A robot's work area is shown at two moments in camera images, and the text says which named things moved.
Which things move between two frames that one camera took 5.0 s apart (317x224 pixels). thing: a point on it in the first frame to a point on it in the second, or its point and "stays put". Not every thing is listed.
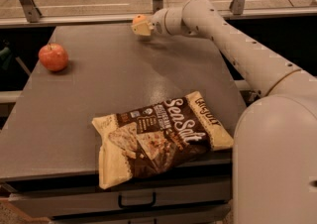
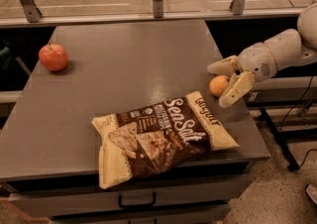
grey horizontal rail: [128, 20] stays put
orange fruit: [139, 18] to [217, 84]
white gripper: [158, 22] to [257, 59]
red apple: [53, 56] stays put
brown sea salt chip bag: [157, 138] stays put
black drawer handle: [136, 205] stays put
